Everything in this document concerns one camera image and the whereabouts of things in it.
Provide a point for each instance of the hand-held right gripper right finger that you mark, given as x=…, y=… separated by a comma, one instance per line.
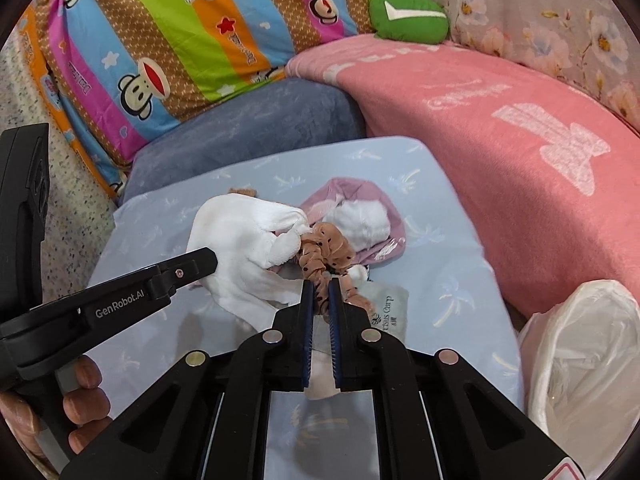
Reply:
x=336, y=340

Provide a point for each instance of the grey printed cloth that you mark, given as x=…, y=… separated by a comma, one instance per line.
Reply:
x=385, y=310

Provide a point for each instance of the striped monkey print quilt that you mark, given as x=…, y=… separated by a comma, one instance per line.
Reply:
x=150, y=35

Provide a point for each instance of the grey-blue pillow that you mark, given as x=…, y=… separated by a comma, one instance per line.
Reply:
x=260, y=120

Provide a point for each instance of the white plastic bag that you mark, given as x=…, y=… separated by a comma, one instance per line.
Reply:
x=585, y=360

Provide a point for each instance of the brown dotted scrunchie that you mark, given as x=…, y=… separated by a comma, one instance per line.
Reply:
x=325, y=245

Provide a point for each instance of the white cloth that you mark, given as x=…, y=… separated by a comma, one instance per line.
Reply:
x=235, y=230

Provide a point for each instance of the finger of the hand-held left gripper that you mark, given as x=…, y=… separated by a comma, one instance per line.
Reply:
x=187, y=270

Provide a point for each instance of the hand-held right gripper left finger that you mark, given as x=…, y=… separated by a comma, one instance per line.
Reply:
x=306, y=335

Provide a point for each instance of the small brown fuzzy item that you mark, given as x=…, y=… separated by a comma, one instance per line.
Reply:
x=244, y=192

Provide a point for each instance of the person's left hand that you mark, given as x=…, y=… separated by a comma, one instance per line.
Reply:
x=82, y=400

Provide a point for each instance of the pink blanket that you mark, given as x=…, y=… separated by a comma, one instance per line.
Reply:
x=500, y=160

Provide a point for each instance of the white cotton wad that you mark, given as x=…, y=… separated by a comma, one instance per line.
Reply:
x=362, y=222

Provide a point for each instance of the light blue palm-print sheet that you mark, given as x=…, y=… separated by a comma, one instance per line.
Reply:
x=440, y=270

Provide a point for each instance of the green cushion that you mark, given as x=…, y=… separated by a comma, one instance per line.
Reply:
x=405, y=20

